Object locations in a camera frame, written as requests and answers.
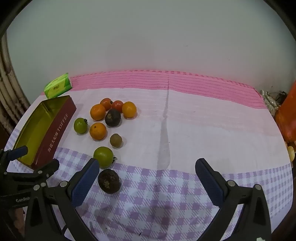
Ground large green tomato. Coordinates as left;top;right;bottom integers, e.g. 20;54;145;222
93;146;117;168

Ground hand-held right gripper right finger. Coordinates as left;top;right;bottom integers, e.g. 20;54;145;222
195;158;271;241

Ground dark brown wrinkled fruit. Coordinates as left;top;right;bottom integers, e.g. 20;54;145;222
97;169;121;193

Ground green tissue pack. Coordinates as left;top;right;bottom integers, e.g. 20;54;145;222
44;72;73;100

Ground orange mandarin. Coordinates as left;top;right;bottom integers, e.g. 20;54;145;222
90;104;106;121
89;122;107;141

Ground small green tomato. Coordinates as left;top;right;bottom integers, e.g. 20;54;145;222
74;117;89;134

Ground dark red tin box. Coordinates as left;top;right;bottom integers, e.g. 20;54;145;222
13;95;77;170

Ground yellow-orange orange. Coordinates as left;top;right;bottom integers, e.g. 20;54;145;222
122;101;137;118

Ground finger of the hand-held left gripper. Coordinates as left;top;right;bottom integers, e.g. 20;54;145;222
5;159;60;186
0;146;28;166

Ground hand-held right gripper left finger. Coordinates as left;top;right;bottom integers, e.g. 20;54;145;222
24;158;100;241

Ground orange red plastic object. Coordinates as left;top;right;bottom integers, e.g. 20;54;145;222
275;80;296;143

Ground pale patterned clutter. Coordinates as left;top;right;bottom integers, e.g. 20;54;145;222
261;90;281;114

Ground beige wall pipes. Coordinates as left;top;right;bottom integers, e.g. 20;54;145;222
0;35;30;121

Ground small brown-green fruit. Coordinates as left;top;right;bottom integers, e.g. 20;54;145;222
110;134;123;148

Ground red tomato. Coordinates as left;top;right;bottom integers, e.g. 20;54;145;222
111;100;124;113
100;98;113;111

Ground pink purple checkered tablecloth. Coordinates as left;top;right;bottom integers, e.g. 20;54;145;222
5;70;292;241

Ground dark purple smooth fruit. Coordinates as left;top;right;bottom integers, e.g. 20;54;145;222
105;109;122;127

